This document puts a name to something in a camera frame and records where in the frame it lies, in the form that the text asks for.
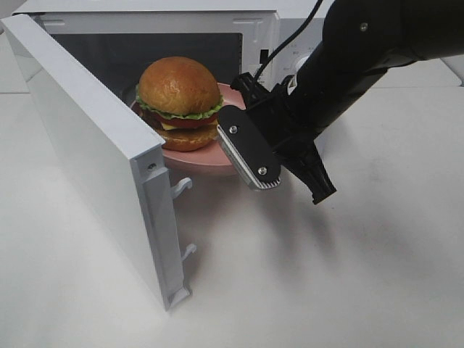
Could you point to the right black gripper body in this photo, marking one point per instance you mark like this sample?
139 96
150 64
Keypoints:
268 111

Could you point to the toy burger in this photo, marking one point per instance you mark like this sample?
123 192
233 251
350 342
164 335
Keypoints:
180 99

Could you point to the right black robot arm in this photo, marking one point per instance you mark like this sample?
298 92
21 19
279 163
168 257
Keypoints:
361 41

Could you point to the upper white power knob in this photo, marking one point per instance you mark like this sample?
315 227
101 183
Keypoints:
300 62

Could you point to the white microwave oven body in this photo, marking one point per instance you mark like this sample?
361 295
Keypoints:
115 40

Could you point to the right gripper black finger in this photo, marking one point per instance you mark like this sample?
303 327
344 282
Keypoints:
247 149
303 160

